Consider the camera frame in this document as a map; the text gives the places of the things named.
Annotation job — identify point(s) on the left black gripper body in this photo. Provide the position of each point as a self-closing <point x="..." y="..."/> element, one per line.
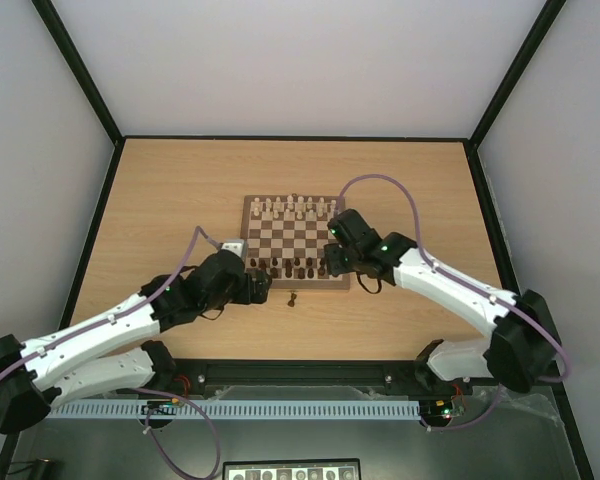
<point x="246" y="295"/>

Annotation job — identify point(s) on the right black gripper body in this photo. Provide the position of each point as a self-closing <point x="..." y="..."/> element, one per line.
<point x="333" y="258"/>

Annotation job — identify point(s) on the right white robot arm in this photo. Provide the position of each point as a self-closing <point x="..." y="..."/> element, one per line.
<point x="516" y="346"/>

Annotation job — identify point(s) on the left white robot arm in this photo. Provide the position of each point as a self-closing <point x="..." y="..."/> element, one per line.
<point x="116" y="349"/>

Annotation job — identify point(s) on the wooden chess board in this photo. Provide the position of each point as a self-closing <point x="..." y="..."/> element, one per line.
<point x="290" y="239"/>

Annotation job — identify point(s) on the white chess pieces row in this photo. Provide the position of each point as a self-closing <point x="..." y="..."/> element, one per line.
<point x="292" y="207"/>

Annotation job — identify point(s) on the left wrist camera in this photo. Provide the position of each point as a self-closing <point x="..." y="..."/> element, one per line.
<point x="239" y="247"/>

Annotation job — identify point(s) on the black aluminium frame rail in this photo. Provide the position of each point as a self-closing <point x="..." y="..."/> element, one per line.
<point x="202" y="377"/>

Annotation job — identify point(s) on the white slotted cable duct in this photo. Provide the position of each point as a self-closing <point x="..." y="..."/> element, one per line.
<point x="137" y="409"/>

